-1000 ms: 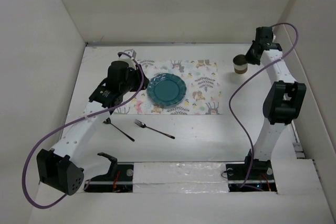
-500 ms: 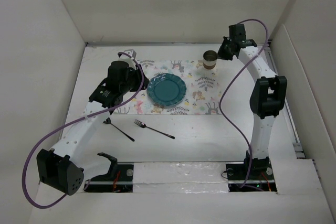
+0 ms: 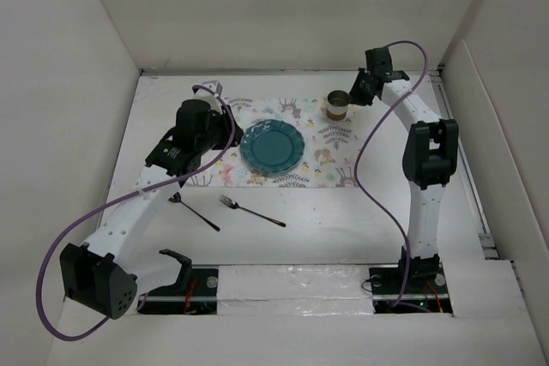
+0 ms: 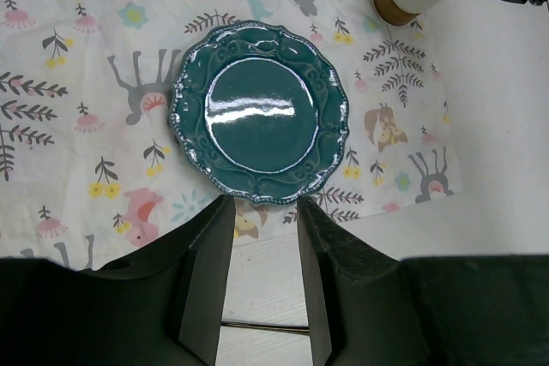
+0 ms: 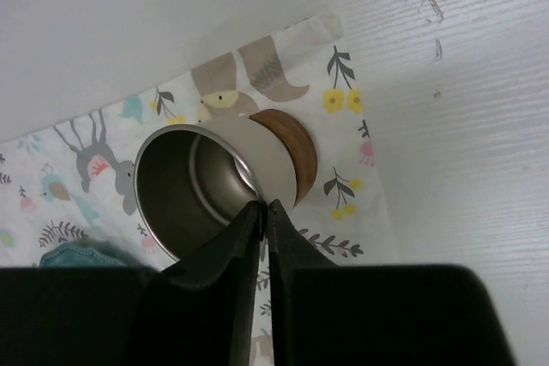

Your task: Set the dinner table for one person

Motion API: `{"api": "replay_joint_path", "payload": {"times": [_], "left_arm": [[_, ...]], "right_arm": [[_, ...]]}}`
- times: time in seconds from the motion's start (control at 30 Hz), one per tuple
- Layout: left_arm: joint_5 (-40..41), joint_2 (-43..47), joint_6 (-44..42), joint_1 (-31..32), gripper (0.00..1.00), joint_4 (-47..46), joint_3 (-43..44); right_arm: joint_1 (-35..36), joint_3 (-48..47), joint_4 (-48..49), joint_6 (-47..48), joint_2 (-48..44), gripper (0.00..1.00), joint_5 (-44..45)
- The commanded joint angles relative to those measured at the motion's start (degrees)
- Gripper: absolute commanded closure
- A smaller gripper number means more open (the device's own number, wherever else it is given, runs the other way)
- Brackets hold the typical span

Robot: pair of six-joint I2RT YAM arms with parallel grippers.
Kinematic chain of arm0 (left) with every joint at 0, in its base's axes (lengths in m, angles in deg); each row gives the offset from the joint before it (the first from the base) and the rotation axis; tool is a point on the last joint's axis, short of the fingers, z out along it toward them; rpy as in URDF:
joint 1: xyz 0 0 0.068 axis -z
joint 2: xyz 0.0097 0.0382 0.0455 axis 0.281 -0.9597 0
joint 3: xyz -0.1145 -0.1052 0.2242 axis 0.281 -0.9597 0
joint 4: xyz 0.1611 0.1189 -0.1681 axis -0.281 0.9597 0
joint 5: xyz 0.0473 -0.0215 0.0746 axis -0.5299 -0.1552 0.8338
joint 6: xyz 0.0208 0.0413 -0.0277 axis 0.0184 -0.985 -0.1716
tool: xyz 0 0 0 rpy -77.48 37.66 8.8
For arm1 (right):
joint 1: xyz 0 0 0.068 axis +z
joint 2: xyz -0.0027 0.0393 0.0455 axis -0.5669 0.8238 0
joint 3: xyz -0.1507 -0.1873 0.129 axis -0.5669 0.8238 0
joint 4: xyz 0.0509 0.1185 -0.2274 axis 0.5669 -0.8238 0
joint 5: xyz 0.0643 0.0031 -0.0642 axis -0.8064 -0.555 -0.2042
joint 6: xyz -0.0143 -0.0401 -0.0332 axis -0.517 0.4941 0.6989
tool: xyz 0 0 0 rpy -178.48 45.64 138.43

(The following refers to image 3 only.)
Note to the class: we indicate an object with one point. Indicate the white and brown cup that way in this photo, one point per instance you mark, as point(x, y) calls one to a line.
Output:
point(336, 105)

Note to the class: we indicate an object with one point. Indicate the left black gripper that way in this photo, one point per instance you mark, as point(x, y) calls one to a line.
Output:
point(225, 121)

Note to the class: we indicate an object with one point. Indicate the teal scalloped plate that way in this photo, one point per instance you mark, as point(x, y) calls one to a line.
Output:
point(272, 147)

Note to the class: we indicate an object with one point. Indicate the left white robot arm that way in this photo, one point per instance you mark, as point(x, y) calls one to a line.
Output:
point(101, 274)

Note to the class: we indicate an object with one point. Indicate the black fork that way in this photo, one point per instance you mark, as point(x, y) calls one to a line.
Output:
point(235, 206)

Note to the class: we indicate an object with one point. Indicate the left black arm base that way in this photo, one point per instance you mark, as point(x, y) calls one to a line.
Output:
point(193, 292)

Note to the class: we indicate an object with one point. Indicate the black spoon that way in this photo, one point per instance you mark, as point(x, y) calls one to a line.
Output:
point(177, 199)

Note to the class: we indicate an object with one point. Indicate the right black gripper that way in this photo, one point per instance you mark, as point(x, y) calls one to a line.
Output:
point(356, 98)

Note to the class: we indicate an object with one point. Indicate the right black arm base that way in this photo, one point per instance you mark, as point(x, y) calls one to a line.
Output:
point(423, 290)

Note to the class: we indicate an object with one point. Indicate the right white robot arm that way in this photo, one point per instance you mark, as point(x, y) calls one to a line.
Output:
point(429, 159)

